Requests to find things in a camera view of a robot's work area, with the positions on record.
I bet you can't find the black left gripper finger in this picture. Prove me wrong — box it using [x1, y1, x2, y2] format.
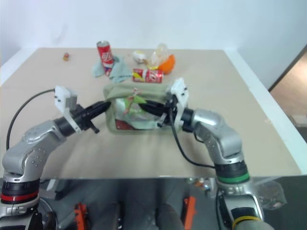
[90, 101, 112, 112]
[92, 104, 112, 118]

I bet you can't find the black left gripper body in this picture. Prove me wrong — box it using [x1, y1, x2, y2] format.
[71, 103, 100, 134]

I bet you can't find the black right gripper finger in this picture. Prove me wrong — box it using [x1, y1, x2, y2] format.
[143, 100, 166, 109]
[139, 105, 165, 118]

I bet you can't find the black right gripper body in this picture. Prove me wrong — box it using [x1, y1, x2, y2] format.
[157, 93, 180, 128]

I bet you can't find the green zip pouch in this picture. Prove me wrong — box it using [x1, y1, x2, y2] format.
[103, 82, 178, 137]

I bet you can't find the crushed red cola can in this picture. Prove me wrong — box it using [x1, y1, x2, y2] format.
[132, 68, 165, 84]

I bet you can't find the light green cloth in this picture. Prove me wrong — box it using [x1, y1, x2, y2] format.
[92, 55, 133, 83]

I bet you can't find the orange peel half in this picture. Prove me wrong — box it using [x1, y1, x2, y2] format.
[157, 54, 177, 74]

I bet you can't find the upright red cola can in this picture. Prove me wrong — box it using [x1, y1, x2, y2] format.
[96, 41, 115, 75]

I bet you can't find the white crumpled paper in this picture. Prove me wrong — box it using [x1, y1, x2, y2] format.
[132, 50, 148, 64]

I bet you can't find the crumpled clear plastic wrapper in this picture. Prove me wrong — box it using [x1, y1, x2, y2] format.
[148, 43, 169, 69]

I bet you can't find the orange clamp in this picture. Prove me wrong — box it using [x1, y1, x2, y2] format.
[184, 196, 198, 226]
[73, 202, 89, 230]

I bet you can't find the clear plastic bag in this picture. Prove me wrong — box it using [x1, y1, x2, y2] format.
[254, 176, 288, 212]

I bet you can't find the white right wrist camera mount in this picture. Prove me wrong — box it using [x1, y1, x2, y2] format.
[168, 77, 190, 127]

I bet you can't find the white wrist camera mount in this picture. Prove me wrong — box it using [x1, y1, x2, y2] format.
[168, 77, 190, 127]
[53, 85, 82, 134]

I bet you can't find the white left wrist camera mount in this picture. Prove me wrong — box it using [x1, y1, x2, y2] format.
[53, 85, 82, 134]

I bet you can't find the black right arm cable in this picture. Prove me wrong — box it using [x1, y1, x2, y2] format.
[168, 108, 216, 168]

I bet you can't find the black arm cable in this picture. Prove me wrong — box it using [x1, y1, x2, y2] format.
[168, 108, 216, 168]
[6, 88, 56, 150]

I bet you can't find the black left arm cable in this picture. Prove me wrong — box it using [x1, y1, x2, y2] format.
[6, 88, 56, 150]

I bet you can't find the dark brown door frame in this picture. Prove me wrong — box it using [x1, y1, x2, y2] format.
[268, 44, 307, 92]

